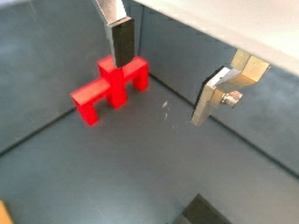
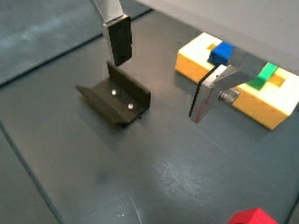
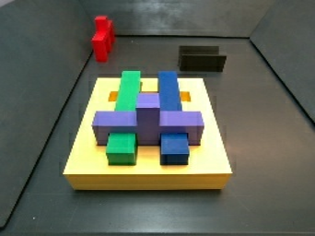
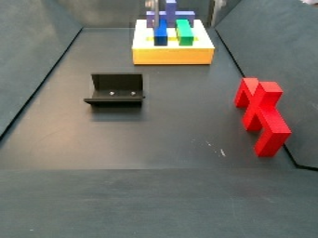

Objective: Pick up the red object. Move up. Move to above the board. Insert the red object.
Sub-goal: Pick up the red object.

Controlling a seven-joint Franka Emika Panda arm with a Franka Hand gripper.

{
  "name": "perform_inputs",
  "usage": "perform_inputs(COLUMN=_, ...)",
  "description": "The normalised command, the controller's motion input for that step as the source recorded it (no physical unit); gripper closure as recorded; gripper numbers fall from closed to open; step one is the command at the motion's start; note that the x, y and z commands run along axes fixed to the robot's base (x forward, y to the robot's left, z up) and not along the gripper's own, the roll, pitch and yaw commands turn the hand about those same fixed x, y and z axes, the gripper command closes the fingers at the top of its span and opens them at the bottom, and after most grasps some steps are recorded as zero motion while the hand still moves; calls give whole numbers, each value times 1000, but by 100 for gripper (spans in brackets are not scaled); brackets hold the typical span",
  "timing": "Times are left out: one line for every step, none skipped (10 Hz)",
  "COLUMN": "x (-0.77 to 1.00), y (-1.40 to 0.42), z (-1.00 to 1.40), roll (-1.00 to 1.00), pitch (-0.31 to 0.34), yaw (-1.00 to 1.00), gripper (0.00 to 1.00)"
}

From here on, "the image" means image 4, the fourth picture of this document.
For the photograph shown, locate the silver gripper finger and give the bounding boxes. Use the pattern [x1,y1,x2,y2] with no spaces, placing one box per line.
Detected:
[146,0,159,28]

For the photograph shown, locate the yellow wooden board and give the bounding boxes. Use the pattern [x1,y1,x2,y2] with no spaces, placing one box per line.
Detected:
[133,20,216,65]

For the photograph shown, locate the blue block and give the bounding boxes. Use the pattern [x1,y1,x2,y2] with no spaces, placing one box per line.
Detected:
[154,20,169,46]

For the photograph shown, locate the purple cross-shaped block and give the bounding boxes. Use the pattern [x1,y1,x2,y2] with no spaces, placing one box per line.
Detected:
[147,0,196,28]

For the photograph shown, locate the black angle bracket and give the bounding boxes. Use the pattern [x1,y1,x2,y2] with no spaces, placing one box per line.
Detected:
[83,73,145,105]

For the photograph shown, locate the green block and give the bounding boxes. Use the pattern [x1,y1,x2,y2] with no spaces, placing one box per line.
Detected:
[175,19,194,46]

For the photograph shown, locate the red cross-shaped block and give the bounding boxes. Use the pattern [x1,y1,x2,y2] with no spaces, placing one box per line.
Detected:
[236,78,292,157]

